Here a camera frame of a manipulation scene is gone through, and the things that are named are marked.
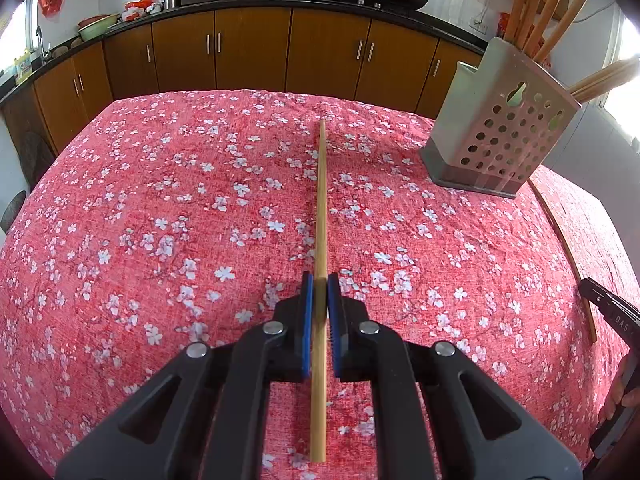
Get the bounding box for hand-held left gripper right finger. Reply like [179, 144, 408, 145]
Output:
[326, 271, 583, 480]

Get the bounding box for black kitchen countertop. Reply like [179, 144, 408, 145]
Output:
[0, 0, 488, 106]

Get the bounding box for red floral tablecloth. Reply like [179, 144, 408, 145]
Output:
[0, 89, 640, 480]

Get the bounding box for yellow dish soap bottle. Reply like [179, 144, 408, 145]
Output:
[12, 49, 35, 86]

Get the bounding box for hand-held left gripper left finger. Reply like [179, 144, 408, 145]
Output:
[55, 270, 316, 480]

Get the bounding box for person's right hand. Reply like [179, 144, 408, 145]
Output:
[599, 355, 640, 424]

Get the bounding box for red and white plastic bags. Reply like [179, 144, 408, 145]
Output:
[120, 0, 165, 22]

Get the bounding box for red packets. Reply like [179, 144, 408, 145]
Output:
[497, 12, 551, 68]

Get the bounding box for wooden kitchen base cabinet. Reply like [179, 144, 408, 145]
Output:
[0, 5, 488, 156]

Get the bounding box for green basin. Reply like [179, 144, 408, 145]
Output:
[77, 14, 121, 42]

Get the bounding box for grey perforated chopstick holder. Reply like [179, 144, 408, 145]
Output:
[419, 36, 583, 198]

